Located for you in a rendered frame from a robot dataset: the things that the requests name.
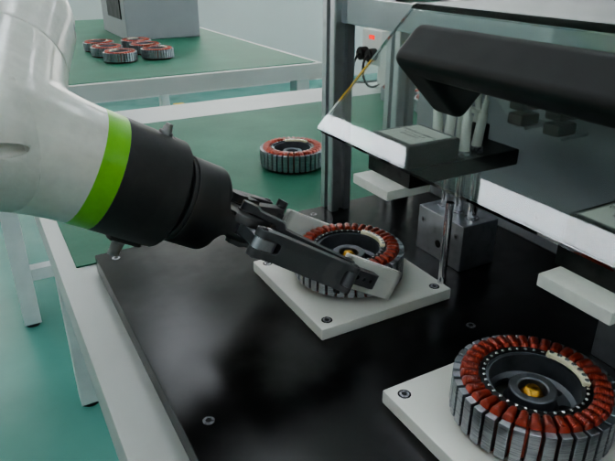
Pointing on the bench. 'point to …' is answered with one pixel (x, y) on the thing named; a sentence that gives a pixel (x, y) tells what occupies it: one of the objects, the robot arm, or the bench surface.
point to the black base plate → (236, 283)
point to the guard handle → (509, 73)
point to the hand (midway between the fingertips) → (347, 255)
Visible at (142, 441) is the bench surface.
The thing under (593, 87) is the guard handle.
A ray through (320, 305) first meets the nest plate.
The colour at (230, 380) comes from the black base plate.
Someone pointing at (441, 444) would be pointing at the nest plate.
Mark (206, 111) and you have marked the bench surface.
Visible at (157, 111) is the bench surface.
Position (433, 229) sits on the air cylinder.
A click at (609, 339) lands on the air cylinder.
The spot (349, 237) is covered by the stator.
